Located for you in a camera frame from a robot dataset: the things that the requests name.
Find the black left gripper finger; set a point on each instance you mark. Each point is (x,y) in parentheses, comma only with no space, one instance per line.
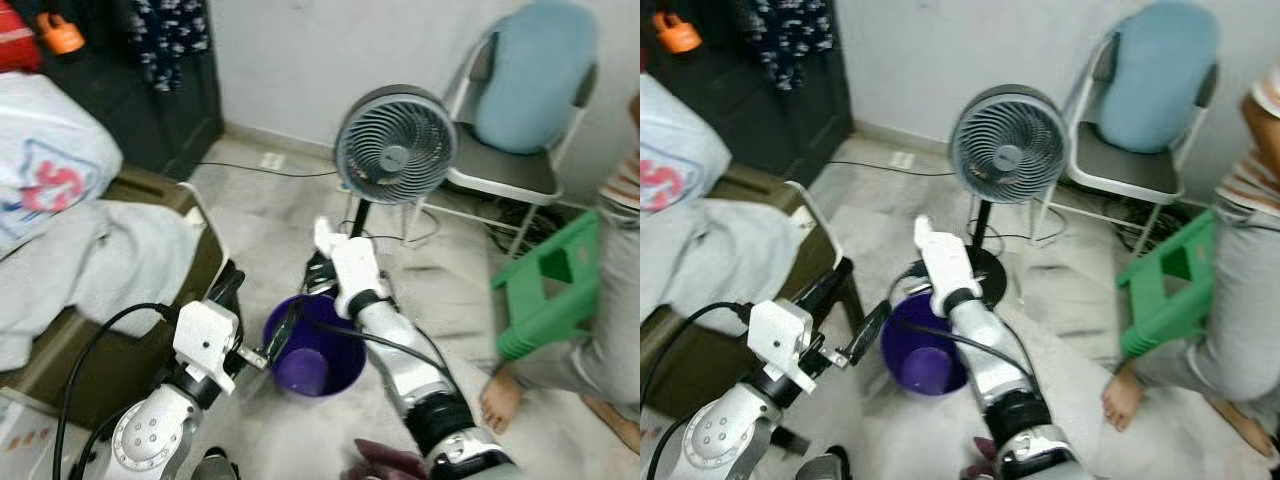
(283,328)
(868,330)
(825,290)
(225,285)

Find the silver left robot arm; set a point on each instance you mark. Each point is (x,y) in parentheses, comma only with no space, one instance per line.
(720,440)
(150,440)

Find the olive brown storage box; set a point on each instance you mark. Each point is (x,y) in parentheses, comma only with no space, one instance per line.
(140,360)
(835,255)

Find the purple plastic bucket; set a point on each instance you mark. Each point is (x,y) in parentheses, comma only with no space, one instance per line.
(925,375)
(320,375)

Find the light grey towel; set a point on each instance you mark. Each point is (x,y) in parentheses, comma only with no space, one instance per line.
(100,260)
(720,250)

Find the grey round standing fan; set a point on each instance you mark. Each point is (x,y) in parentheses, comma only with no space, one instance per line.
(395,150)
(1008,145)

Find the dark red cloth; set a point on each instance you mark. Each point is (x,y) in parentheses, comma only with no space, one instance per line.
(385,462)

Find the black cabinet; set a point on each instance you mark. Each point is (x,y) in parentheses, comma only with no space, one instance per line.
(740,120)
(110,110)

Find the white metal chair grey seat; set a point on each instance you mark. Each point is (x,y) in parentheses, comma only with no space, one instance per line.
(500,170)
(1120,165)

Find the white bag with red print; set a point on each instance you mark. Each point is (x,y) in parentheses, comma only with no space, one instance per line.
(50,150)
(680,140)

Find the green plastic stool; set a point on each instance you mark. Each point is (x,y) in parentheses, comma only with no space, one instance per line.
(1150,310)
(530,310)

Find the barefoot person in grey trousers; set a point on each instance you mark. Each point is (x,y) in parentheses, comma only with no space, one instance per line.
(1240,300)
(610,300)

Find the white carton with orange print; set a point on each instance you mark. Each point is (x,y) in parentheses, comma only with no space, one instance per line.
(25,440)

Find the dark floral hanging garment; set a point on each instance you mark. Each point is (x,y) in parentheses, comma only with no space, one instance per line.
(165,40)
(790,40)

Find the light blue cushion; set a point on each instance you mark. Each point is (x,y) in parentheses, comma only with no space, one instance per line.
(1160,80)
(535,80)

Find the orange plastic container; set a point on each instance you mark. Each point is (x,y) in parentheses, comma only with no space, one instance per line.
(62,38)
(680,36)

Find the red white striped cloth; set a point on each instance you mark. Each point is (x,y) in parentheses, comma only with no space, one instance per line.
(15,40)

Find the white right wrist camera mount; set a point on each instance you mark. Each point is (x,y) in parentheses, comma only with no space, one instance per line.
(350,265)
(945,265)

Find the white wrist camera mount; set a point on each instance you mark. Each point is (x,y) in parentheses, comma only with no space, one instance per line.
(205,335)
(780,335)
(350,265)
(945,265)

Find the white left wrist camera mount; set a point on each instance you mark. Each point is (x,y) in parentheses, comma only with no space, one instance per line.
(780,335)
(205,335)

